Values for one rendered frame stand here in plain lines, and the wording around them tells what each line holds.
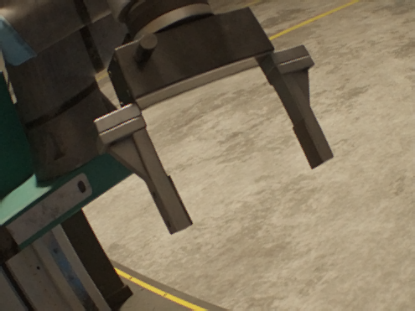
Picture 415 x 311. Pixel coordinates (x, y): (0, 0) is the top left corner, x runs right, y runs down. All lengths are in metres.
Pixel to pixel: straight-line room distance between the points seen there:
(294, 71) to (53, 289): 0.82
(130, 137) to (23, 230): 0.48
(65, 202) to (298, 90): 0.51
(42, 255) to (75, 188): 0.25
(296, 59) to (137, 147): 0.16
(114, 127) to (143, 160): 0.03
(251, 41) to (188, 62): 0.06
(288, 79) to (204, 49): 0.08
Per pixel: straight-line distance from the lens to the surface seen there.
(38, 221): 0.99
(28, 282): 1.26
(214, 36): 0.56
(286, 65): 0.58
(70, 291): 1.25
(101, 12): 0.72
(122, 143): 0.53
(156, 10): 0.55
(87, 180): 1.01
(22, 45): 0.71
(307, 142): 0.58
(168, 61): 0.54
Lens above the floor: 0.95
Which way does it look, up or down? 18 degrees down
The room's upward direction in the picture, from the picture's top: 24 degrees counter-clockwise
